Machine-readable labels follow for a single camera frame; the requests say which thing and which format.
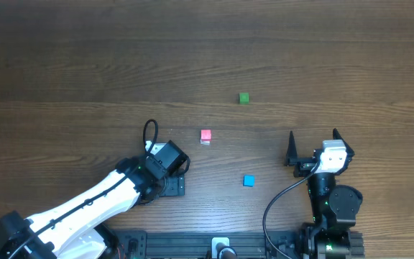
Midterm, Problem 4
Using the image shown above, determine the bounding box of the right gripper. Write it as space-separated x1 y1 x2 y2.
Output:
285 127 356 178

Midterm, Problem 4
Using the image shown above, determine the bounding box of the red cube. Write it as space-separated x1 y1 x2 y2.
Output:
200 129 213 146

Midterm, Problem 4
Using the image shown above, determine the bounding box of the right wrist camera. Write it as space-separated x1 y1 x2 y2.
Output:
320 140 349 175

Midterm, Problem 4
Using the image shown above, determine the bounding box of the black cable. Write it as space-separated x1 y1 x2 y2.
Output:
262 160 322 259
142 119 160 154

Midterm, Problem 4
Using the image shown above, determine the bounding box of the mounting rail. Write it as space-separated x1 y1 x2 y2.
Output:
112 230 303 259

